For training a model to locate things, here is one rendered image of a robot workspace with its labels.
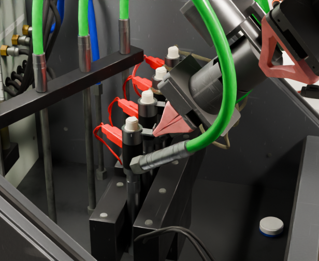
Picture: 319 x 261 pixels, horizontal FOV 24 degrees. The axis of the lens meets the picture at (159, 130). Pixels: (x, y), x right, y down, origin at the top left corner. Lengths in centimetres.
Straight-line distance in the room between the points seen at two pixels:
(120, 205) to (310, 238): 27
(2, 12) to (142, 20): 23
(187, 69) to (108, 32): 39
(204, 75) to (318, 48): 32
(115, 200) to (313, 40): 55
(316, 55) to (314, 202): 57
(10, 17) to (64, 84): 20
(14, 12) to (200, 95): 49
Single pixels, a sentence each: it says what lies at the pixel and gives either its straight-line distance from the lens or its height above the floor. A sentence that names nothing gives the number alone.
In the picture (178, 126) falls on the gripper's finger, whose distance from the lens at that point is 93.
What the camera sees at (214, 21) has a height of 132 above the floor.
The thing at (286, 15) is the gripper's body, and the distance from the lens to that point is 59.
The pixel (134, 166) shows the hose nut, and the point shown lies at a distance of 90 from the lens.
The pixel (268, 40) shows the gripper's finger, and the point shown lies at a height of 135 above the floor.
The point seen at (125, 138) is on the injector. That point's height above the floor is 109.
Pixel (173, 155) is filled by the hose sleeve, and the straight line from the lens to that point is 85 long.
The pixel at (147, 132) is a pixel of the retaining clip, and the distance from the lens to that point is 99.
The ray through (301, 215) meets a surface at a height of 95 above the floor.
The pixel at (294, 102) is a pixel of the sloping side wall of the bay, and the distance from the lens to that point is 129.
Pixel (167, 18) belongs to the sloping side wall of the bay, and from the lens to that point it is 126.
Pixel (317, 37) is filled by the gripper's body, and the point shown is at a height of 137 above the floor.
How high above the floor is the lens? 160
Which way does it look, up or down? 30 degrees down
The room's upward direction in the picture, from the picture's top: straight up
